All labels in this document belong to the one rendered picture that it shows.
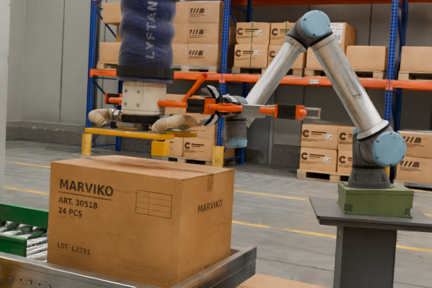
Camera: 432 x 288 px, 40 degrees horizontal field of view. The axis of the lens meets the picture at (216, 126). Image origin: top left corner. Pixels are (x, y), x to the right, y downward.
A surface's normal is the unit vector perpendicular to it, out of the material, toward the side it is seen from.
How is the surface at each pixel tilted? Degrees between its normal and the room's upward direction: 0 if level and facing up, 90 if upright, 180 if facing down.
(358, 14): 90
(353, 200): 90
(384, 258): 90
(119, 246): 90
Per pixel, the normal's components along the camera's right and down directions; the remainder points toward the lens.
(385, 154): 0.14, 0.08
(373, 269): -0.09, 0.04
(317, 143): -0.40, 0.04
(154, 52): 0.44, -0.19
